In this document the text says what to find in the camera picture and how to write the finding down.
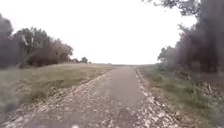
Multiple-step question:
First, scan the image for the grass verge with brush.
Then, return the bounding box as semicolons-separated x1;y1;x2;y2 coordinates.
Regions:
136;64;224;128

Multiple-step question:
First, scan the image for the small distant tree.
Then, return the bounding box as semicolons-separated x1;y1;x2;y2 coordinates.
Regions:
80;56;89;64

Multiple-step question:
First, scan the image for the dark wood of trees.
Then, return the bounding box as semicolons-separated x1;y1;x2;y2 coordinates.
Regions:
143;0;224;75

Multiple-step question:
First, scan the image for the row of trees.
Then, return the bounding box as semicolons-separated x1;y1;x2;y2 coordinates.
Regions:
0;13;80;70

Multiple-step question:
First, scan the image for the grey gravel path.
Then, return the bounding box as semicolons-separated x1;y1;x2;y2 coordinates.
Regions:
0;65;188;128

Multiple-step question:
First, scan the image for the dry grass field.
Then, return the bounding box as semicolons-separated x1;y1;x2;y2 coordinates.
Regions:
0;62;114;116

